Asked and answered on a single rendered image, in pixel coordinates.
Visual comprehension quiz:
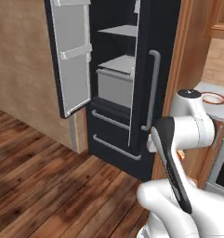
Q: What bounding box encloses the oven with grey handle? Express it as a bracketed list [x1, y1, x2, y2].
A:
[204, 119, 224, 199]

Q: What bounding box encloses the fridge door with grey lining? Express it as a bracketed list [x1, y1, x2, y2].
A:
[43, 0, 94, 120]

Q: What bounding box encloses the wooden fridge housing panel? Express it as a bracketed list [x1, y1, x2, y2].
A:
[0, 0, 89, 154]

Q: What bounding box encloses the grey fridge drawer handle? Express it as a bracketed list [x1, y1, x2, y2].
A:
[90, 109, 132, 131]
[91, 133, 143, 162]

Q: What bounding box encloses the black fridge door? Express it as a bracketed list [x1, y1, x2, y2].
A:
[127, 0, 182, 151]

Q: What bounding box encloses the grey fridge crisper drawer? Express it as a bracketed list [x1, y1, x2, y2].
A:
[95, 68, 136, 110]

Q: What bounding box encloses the tall wooden side panel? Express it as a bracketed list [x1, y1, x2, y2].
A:
[151, 0, 222, 190]

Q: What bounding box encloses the long grey fridge door handle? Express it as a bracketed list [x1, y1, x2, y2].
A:
[139, 49, 162, 133]

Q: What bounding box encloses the grey cupboard handle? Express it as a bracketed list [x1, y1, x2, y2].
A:
[212, 125, 224, 151]

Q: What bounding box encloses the grey fridge shelf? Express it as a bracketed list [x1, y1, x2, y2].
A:
[97, 24, 139, 39]
[98, 54, 137, 75]

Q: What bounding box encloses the grey fridge door bin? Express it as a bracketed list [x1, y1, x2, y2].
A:
[59, 43, 94, 61]

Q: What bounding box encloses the wooden wall cupboard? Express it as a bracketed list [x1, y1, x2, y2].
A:
[204, 0, 224, 41]

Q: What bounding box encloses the black fridge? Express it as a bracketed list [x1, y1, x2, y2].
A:
[43, 0, 182, 183]

